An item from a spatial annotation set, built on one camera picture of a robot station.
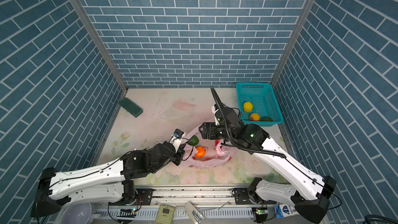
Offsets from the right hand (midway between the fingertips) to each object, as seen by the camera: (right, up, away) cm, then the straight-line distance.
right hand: (203, 127), depth 68 cm
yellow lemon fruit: (+30, +8, +36) cm, 48 cm away
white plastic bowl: (-57, -38, 0) cm, 69 cm away
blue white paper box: (+37, -38, +2) cm, 53 cm away
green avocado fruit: (+41, 0, +32) cm, 52 cm away
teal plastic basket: (+45, +11, +46) cm, 65 cm away
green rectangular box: (-52, +7, +41) cm, 67 cm away
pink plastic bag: (+6, -19, +19) cm, 28 cm away
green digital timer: (-17, -39, 0) cm, 43 cm away
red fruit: (+8, -13, +25) cm, 30 cm away
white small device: (-3, -40, 0) cm, 40 cm away
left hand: (-8, -10, +4) cm, 13 cm away
